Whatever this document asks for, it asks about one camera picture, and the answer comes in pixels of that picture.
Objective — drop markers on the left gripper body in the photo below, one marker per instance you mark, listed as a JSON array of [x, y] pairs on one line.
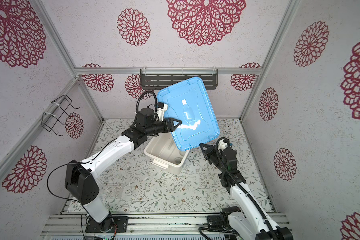
[[158, 127]]

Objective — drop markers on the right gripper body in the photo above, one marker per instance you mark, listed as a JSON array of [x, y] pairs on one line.
[[217, 160]]

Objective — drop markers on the white plastic bin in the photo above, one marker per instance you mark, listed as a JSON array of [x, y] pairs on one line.
[[162, 151]]

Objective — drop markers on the blue plastic lid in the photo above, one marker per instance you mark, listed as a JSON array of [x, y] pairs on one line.
[[188, 101]]

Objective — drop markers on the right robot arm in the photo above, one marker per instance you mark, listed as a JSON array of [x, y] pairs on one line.
[[248, 220]]

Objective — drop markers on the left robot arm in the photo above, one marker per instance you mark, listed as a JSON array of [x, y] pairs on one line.
[[81, 177]]

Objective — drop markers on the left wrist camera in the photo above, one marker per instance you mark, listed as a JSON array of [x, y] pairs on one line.
[[148, 116]]

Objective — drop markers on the dark metal wall shelf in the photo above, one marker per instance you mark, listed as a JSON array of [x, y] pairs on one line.
[[160, 79]]

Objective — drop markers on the black wire wall rack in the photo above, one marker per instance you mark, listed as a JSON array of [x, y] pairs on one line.
[[53, 117]]

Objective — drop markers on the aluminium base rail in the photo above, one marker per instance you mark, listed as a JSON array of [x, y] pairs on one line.
[[131, 224]]

